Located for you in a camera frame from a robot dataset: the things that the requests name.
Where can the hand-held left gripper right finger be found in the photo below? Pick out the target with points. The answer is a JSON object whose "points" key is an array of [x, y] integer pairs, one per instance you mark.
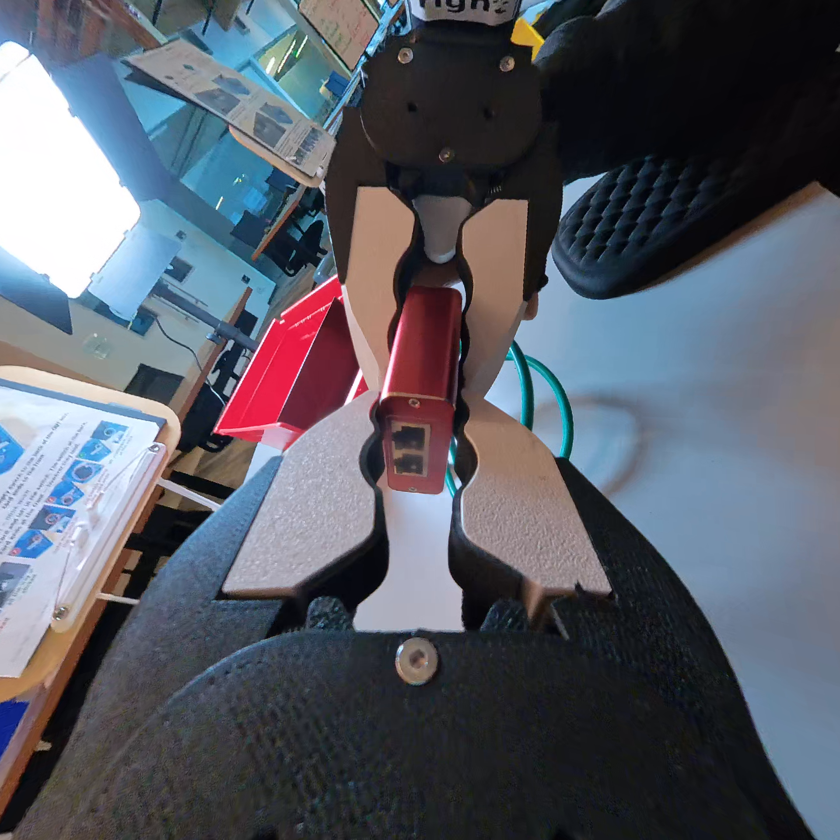
{"points": [[525, 512]]}

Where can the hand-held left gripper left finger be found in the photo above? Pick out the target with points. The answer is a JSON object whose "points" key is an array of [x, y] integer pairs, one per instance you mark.
{"points": [[308, 512]]}

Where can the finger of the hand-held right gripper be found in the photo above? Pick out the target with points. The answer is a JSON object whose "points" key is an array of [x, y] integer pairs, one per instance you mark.
{"points": [[502, 275], [374, 262]]}

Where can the red metal ethernet switch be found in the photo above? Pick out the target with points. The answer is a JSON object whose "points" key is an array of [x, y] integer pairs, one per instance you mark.
{"points": [[423, 341]]}

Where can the red plastic bin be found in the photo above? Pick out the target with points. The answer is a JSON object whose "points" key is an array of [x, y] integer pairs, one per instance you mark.
{"points": [[289, 380]]}

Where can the person's right forearm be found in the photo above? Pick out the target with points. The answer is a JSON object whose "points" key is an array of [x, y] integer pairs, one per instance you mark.
{"points": [[689, 85]]}

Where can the black chair armrest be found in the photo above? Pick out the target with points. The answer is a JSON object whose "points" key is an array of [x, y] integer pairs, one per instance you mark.
{"points": [[656, 223]]}

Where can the instruction sheet stand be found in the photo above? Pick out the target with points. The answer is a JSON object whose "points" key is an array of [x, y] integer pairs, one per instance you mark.
{"points": [[65, 525], [249, 111]]}

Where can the studio light panel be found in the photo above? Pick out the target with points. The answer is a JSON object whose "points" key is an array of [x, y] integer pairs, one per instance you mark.
{"points": [[59, 197]]}

